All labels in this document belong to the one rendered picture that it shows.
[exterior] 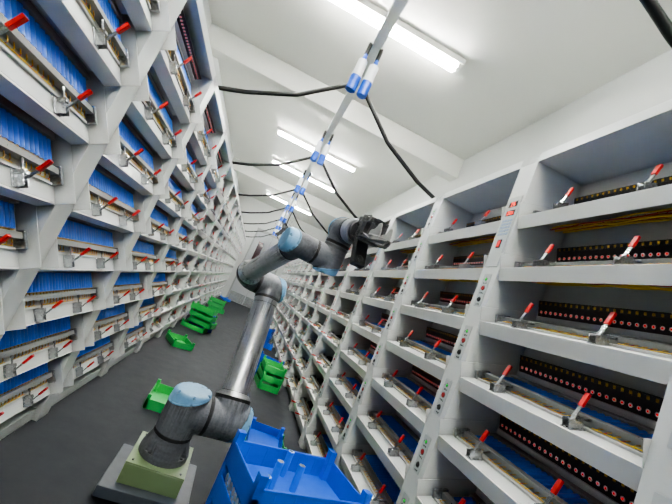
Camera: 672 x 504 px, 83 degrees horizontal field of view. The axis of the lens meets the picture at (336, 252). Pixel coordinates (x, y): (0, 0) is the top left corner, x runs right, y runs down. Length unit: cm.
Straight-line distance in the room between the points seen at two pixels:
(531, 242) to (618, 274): 47
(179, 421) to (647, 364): 144
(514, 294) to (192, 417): 127
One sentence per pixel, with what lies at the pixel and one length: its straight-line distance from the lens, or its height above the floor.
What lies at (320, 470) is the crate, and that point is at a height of 50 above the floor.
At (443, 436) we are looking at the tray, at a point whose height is 69.
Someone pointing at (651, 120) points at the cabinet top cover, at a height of 170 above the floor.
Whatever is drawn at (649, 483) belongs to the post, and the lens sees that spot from 93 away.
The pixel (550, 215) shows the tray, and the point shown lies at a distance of 137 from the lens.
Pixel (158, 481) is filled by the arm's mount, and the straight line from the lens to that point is 173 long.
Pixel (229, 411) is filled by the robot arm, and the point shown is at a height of 38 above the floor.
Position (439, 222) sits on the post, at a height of 157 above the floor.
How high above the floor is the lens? 92
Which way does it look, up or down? 8 degrees up
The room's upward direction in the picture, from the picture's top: 23 degrees clockwise
